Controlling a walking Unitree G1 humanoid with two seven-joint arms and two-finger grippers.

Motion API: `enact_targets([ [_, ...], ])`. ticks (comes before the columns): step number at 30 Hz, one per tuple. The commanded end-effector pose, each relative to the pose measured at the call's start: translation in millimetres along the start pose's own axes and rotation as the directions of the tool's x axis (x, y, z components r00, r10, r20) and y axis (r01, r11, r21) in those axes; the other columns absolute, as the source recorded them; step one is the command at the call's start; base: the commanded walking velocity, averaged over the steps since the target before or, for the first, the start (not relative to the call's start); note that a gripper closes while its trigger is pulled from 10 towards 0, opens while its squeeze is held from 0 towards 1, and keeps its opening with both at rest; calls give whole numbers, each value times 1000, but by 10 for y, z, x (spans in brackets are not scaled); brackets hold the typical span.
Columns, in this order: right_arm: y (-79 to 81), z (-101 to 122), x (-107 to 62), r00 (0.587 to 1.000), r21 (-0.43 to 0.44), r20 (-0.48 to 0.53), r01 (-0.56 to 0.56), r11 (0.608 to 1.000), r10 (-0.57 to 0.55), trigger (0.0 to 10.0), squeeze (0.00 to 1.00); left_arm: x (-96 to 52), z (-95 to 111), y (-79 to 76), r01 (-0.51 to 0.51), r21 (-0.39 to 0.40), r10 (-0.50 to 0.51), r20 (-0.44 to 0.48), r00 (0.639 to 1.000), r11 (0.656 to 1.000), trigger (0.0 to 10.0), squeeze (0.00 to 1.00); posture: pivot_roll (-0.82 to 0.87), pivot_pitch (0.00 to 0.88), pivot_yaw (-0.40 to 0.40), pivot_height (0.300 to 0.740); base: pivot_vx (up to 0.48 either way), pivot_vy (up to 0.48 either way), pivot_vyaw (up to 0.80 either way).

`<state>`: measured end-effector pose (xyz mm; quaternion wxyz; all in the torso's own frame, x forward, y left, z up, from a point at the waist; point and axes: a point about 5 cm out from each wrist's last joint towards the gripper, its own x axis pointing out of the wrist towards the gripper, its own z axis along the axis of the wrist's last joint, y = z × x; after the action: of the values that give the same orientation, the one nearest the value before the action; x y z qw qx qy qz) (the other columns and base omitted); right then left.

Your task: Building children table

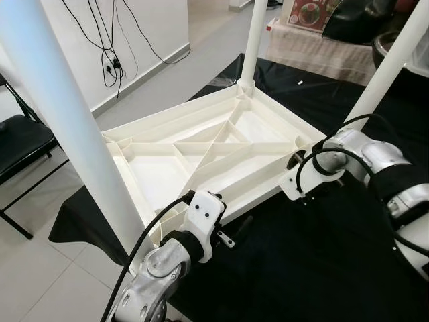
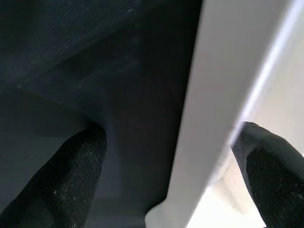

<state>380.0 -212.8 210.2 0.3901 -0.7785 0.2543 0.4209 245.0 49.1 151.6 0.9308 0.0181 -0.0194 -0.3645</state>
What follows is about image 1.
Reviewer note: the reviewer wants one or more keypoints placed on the white plastic table leg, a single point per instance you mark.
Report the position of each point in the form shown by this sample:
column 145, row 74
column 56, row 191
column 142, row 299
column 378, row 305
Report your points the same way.
column 255, row 40
column 64, row 100
column 392, row 60

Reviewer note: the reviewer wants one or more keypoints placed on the black tablecloth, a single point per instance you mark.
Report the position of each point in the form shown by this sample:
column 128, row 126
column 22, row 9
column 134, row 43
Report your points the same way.
column 322, row 268

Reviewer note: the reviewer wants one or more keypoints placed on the beige cloth covered bench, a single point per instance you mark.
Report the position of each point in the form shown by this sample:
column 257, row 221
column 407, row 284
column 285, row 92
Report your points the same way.
column 315, row 57

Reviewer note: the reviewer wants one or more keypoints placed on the clear plastic wrapper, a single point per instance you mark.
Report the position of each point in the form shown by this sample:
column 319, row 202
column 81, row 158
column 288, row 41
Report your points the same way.
column 221, row 80

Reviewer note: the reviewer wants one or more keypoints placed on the black wok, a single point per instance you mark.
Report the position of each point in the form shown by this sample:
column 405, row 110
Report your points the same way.
column 383, row 47

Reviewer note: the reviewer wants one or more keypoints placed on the black bag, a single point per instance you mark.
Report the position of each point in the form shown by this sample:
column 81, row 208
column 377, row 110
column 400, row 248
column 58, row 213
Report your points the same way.
column 362, row 23

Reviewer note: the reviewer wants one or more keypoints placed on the black folding chair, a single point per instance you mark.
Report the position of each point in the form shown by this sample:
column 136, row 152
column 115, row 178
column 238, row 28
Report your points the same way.
column 23, row 144

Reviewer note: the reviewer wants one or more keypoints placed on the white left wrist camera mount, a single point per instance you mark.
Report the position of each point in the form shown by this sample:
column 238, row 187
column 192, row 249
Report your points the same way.
column 204, row 215

